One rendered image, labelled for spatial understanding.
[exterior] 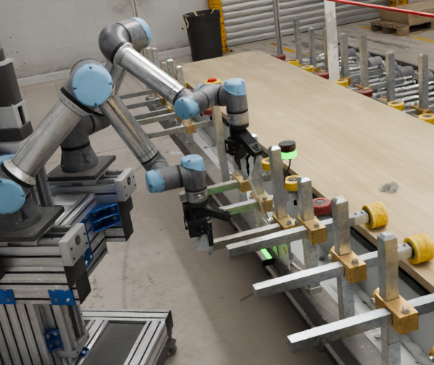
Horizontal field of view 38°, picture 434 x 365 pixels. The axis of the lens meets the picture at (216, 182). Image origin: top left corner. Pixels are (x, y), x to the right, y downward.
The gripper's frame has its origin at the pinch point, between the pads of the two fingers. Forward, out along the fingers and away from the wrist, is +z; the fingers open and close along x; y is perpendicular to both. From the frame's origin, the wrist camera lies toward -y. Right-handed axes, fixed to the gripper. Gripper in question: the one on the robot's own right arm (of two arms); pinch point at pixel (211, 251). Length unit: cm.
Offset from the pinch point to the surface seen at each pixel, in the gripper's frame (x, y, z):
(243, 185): -45, -27, -2
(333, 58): -159, -124, -22
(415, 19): -638, -480, 56
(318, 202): 0.2, -40.9, -9.0
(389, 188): 3, -67, -9
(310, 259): 22.8, -27.4, -0.9
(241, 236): 1.5, -11.1, -3.6
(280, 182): -2.3, -28.1, -18.6
